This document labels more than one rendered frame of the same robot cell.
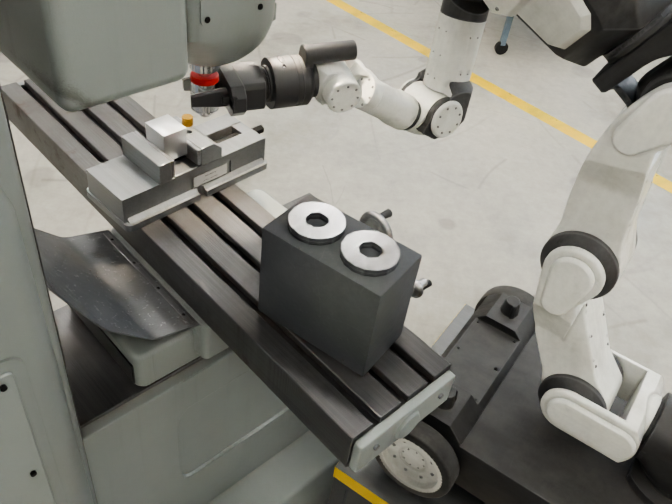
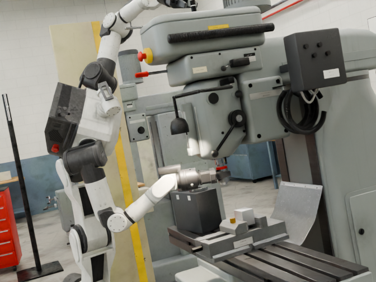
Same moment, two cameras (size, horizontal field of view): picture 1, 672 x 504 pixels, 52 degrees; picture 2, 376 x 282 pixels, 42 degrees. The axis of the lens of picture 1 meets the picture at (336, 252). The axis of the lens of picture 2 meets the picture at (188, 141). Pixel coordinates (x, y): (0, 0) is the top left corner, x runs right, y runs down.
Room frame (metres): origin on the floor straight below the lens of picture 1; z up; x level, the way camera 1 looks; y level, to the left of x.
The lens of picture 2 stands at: (2.87, 1.07, 1.50)
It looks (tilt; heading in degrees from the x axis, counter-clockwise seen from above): 3 degrees down; 207
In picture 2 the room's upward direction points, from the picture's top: 10 degrees counter-clockwise
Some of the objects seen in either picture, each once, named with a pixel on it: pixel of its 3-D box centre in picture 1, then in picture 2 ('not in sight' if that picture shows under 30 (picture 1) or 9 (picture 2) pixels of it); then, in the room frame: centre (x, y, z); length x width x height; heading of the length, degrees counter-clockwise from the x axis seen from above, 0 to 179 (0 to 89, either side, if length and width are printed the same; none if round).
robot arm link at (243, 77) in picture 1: (257, 86); (201, 178); (1.06, 0.18, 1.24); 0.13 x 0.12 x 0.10; 28
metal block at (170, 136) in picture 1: (166, 138); (244, 216); (1.10, 0.35, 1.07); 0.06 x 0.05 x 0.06; 52
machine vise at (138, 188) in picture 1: (180, 158); (240, 233); (1.13, 0.34, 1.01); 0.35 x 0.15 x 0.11; 142
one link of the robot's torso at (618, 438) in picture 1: (601, 397); not in sight; (0.96, -0.61, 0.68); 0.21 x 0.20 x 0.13; 61
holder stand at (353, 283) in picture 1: (336, 281); (196, 207); (0.80, -0.01, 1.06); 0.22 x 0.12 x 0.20; 60
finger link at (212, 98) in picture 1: (210, 100); not in sight; (0.99, 0.24, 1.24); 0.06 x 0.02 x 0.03; 118
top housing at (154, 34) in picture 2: not in sight; (201, 36); (1.01, 0.27, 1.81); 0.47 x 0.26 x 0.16; 139
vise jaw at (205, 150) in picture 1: (190, 139); (233, 226); (1.15, 0.32, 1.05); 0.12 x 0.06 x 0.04; 52
